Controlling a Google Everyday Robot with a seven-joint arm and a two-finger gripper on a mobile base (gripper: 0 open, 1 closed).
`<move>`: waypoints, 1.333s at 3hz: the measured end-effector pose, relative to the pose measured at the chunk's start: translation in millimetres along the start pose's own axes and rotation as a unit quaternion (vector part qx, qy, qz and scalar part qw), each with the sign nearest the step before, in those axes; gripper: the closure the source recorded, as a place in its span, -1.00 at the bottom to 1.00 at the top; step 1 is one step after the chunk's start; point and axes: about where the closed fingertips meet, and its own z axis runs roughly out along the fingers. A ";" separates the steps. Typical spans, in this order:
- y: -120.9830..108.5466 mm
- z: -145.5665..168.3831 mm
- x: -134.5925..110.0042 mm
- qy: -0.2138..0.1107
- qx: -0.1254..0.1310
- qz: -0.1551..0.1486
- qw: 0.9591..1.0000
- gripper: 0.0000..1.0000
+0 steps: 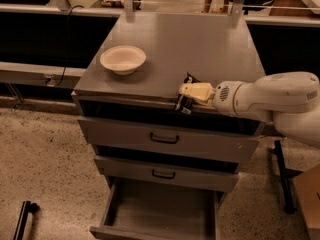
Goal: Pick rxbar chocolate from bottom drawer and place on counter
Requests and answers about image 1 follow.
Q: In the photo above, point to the black metal stand right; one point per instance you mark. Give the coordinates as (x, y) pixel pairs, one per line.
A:
(288, 199)

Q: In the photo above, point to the black metal stand left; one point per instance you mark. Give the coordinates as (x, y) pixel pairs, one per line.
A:
(27, 208)

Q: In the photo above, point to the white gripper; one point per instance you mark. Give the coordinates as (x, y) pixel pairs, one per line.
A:
(224, 98)

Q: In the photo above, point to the brown cardboard box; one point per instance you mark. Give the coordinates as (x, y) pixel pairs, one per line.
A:
(307, 188)

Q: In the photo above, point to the bottom open grey drawer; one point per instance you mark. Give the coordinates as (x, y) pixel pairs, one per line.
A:
(139, 210)

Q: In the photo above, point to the top grey drawer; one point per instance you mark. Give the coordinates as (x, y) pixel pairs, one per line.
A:
(168, 140)

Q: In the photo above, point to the black rxbar chocolate bar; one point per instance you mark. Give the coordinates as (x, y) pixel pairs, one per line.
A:
(184, 104)

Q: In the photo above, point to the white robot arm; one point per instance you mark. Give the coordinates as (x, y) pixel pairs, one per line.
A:
(289, 101)

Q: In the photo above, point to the black metal stand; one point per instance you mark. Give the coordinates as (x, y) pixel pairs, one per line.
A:
(288, 199)
(27, 208)

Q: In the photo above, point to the white paper bowl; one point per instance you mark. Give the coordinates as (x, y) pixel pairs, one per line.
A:
(123, 59)

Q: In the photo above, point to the middle grey drawer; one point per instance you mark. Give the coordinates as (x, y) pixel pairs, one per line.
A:
(166, 174)

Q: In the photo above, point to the grey drawer cabinet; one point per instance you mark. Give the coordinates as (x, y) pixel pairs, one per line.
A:
(211, 48)

